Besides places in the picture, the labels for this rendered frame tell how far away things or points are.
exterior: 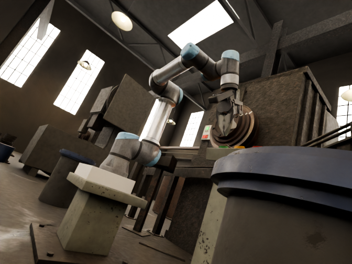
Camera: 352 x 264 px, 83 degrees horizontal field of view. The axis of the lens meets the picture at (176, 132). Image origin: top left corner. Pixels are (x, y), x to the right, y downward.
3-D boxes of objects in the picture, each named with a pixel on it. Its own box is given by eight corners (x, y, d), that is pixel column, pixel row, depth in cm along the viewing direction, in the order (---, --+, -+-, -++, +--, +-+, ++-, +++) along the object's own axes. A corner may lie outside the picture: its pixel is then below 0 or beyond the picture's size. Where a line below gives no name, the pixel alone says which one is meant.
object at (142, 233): (127, 224, 188) (154, 153, 210) (151, 235, 179) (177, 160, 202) (116, 224, 170) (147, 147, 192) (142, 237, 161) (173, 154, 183)
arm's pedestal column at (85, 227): (35, 265, 66) (73, 188, 74) (29, 226, 98) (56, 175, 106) (134, 274, 88) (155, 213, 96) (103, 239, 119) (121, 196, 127)
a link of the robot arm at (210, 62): (197, 60, 97) (213, 52, 88) (213, 73, 103) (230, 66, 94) (193, 74, 95) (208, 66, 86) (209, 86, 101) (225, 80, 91)
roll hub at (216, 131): (211, 123, 197) (235, 106, 184) (219, 144, 177) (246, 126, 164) (208, 121, 194) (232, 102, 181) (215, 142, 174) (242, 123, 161)
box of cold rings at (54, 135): (75, 184, 390) (93, 147, 415) (89, 193, 328) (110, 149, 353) (14, 165, 330) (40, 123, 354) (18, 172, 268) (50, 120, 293)
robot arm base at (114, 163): (103, 169, 94) (111, 150, 97) (95, 167, 106) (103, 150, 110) (131, 179, 102) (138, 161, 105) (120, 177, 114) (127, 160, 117)
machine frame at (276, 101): (208, 246, 234) (242, 117, 289) (316, 305, 150) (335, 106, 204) (161, 235, 195) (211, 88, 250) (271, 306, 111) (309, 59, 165)
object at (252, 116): (209, 128, 213) (246, 99, 193) (220, 163, 180) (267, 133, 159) (205, 124, 210) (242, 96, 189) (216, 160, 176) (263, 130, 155)
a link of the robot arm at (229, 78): (231, 72, 81) (216, 77, 87) (231, 83, 80) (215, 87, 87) (242, 77, 85) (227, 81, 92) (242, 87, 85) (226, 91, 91)
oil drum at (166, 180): (166, 214, 482) (178, 178, 510) (182, 221, 435) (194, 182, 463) (146, 208, 450) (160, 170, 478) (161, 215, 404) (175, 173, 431)
